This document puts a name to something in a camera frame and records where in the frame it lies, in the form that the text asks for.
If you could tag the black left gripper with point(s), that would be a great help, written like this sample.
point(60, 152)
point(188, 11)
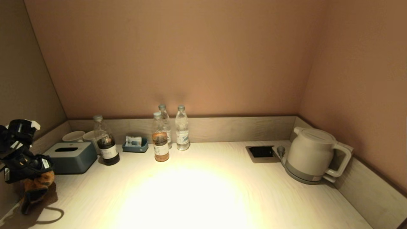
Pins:
point(27, 167)

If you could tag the orange microfibre cloth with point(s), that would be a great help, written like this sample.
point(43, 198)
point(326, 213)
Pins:
point(42, 181)

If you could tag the grey-blue tissue box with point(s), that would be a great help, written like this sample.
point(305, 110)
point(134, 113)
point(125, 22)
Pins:
point(71, 160)

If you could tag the white ceramic mug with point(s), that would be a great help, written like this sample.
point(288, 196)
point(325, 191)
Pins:
point(89, 136)
point(73, 136)

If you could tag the plastic bottle with dark liquid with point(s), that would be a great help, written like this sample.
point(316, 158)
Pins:
point(108, 152)

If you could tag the white sachet packet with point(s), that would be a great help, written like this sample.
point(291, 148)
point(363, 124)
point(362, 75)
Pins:
point(133, 141)

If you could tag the small blue tray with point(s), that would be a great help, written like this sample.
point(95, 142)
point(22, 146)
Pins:
point(136, 149)

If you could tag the plastic bottle with amber liquid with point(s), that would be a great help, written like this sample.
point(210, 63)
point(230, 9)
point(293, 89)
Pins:
point(161, 149)

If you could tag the clear plastic water bottle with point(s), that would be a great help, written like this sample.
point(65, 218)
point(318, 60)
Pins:
point(182, 133)
point(168, 128)

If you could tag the recessed black power socket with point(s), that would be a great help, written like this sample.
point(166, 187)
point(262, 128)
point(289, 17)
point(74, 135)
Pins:
point(261, 152)

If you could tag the grey kettle power plug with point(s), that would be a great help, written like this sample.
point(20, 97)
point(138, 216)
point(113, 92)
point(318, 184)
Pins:
point(280, 150)

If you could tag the grey kettle base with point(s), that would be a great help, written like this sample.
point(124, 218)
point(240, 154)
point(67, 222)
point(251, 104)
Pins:
point(295, 176)

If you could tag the white electric kettle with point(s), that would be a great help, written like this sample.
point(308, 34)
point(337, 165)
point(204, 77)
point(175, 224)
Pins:
point(308, 152)

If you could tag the black and white wrist camera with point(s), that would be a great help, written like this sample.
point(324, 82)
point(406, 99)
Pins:
point(20, 130)

